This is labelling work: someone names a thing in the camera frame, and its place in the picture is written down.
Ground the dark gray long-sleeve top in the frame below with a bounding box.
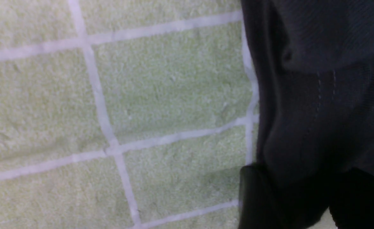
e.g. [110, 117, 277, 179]
[240, 0, 374, 191]

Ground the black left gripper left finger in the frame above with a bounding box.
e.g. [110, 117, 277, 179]
[238, 164, 330, 229]

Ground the green checkered table mat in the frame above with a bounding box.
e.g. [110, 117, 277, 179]
[0, 0, 259, 229]

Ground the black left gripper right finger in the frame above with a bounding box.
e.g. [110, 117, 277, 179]
[329, 168, 374, 229]

